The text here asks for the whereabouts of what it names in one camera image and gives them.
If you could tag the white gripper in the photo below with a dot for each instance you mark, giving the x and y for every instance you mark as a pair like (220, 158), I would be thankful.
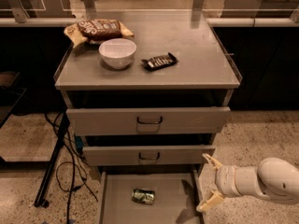
(226, 178)

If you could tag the green soda can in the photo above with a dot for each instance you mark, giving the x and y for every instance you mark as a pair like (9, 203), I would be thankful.
(143, 196)

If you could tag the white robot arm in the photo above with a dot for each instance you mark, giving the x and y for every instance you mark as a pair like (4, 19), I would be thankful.
(273, 180)

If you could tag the grey middle drawer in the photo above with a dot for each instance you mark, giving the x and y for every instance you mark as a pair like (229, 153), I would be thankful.
(146, 155)

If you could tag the grey open bottom drawer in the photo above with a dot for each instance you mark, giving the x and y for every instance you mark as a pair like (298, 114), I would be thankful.
(176, 196)

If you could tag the grey metal drawer cabinet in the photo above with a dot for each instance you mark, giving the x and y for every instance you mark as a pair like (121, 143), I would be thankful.
(203, 77)

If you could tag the grey top drawer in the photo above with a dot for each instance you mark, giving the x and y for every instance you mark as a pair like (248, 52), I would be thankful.
(132, 121)

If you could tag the black candy bar wrapper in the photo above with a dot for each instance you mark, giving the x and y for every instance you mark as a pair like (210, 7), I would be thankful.
(159, 62)

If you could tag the white ceramic bowl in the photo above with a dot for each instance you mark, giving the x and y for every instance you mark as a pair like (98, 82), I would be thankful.
(118, 52)

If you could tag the brown chip bag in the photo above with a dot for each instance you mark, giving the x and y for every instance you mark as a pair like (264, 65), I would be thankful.
(96, 31)

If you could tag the black side table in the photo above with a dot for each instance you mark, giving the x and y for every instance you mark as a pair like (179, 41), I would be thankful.
(20, 133)

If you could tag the white horizontal rail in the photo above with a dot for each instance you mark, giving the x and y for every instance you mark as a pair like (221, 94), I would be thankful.
(214, 22)

